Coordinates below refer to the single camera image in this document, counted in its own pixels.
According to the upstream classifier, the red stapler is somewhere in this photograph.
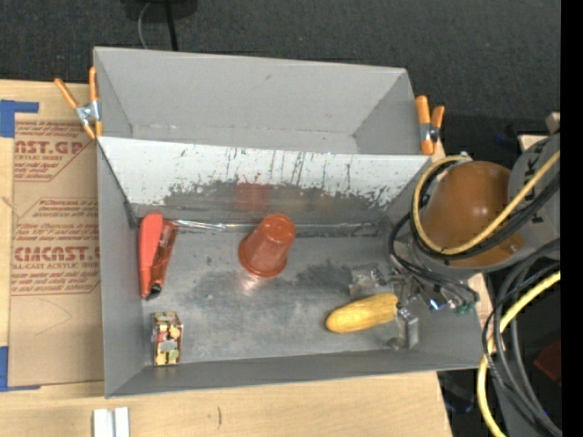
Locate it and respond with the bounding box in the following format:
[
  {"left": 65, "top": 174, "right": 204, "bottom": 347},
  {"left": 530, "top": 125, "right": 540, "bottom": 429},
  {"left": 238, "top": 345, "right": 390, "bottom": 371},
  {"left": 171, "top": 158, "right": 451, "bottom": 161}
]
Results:
[{"left": 138, "top": 212, "right": 179, "bottom": 300}]

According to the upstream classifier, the grey metal bin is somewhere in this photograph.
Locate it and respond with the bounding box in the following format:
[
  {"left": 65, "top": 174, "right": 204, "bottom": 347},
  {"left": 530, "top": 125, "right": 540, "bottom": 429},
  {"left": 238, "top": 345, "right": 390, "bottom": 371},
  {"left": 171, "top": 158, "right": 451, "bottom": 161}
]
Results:
[{"left": 92, "top": 46, "right": 485, "bottom": 399}]

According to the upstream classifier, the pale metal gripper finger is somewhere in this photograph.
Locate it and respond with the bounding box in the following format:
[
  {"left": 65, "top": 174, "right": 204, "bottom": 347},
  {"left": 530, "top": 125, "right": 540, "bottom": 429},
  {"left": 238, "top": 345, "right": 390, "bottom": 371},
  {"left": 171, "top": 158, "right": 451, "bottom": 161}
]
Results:
[
  {"left": 386, "top": 306, "right": 421, "bottom": 351},
  {"left": 349, "top": 267, "right": 388, "bottom": 296}
]

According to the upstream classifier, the orange plastic cup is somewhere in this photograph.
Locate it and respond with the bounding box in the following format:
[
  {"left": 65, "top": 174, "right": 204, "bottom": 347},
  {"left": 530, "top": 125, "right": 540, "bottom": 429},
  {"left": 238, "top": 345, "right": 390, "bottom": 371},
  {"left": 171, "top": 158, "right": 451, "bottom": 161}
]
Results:
[{"left": 238, "top": 213, "right": 298, "bottom": 279}]

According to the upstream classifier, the brown cardboard board red print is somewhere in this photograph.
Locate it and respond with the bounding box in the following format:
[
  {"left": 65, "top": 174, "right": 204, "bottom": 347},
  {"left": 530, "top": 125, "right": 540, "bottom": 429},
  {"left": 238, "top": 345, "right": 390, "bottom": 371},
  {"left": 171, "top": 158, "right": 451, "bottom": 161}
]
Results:
[{"left": 0, "top": 78, "right": 107, "bottom": 393}]

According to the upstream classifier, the yellow toy corn cob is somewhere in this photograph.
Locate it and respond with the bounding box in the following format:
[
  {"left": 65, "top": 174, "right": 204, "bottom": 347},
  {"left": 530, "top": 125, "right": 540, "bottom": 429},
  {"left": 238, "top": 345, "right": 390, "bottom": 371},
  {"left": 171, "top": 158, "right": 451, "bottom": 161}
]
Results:
[{"left": 324, "top": 292, "right": 400, "bottom": 334}]

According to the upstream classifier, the small colourful printed box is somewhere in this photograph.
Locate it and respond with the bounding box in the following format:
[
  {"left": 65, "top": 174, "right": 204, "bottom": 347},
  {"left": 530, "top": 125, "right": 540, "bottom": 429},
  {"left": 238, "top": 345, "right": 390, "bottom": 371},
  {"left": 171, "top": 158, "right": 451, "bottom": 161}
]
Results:
[{"left": 150, "top": 311, "right": 185, "bottom": 367}]

